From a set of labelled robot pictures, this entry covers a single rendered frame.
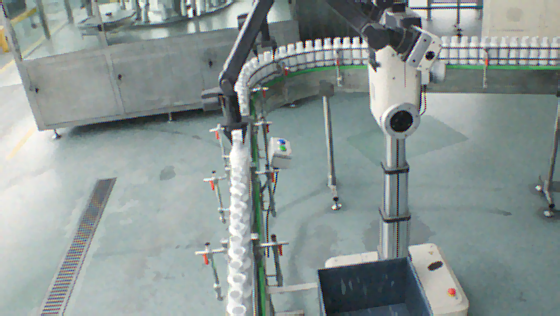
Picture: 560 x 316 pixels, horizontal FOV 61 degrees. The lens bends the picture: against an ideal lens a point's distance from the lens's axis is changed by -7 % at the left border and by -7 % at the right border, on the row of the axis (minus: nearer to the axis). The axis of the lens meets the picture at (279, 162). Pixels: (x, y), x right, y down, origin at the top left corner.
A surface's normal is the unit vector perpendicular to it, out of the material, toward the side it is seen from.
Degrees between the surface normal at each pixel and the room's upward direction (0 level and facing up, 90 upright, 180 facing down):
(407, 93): 101
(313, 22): 90
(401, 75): 90
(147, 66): 90
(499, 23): 90
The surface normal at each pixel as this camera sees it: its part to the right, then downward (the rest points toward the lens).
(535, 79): -0.25, 0.51
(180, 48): 0.07, 0.48
